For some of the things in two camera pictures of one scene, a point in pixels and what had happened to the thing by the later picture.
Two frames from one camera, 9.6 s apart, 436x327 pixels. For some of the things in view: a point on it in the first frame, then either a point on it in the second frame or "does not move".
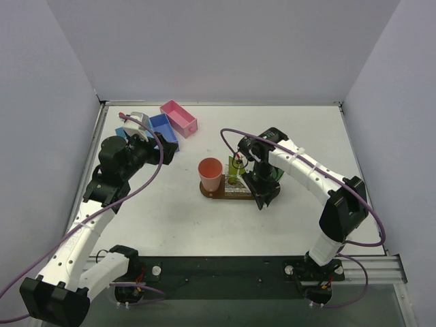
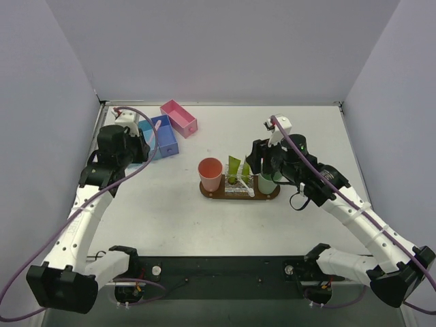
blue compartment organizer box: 162,127 does not move
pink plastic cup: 210,171 does not move
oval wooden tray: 220,194 does not move
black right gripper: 264,184 → 258,157
